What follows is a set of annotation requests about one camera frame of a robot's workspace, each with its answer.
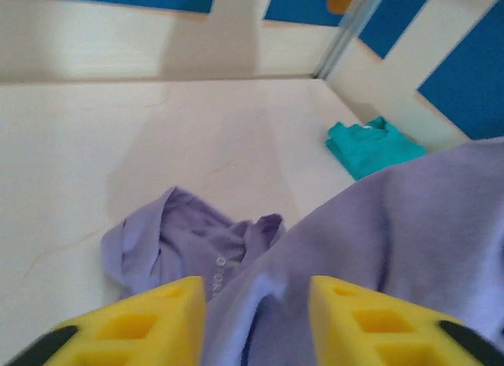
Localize folded teal t-shirt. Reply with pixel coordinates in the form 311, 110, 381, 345
325, 116, 428, 181

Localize purple t-shirt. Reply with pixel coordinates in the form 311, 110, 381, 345
101, 137, 504, 366

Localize aluminium frame post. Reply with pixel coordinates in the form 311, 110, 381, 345
313, 0, 381, 80

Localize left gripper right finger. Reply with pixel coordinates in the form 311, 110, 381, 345
310, 275, 504, 366

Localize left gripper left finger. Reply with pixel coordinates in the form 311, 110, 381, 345
0, 275, 206, 366

